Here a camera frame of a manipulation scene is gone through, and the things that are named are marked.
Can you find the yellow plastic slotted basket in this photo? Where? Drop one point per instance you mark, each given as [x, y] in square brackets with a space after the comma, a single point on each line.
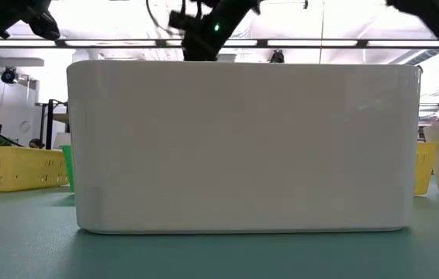
[425, 166]
[18, 152]

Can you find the wooden shelf board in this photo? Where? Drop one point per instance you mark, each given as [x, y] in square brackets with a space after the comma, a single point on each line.
[62, 118]

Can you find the black overhead crossbeam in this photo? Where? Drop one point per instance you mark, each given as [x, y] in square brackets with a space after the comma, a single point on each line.
[262, 43]

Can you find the black ceiling spotlight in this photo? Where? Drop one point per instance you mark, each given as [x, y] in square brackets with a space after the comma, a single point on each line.
[9, 74]
[277, 56]

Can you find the white table lamp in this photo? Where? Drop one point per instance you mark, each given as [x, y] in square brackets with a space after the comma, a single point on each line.
[62, 141]

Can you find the green table mat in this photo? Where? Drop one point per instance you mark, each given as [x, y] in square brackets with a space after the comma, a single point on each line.
[219, 255]

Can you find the green potted plant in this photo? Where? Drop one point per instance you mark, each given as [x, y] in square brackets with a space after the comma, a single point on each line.
[0, 142]

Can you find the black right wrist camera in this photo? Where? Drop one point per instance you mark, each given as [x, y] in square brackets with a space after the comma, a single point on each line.
[178, 20]

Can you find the black metal shelf frame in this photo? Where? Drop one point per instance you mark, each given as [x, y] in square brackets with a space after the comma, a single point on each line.
[51, 124]

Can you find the white round wall clock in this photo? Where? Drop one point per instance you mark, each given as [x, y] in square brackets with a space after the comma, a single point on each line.
[25, 126]

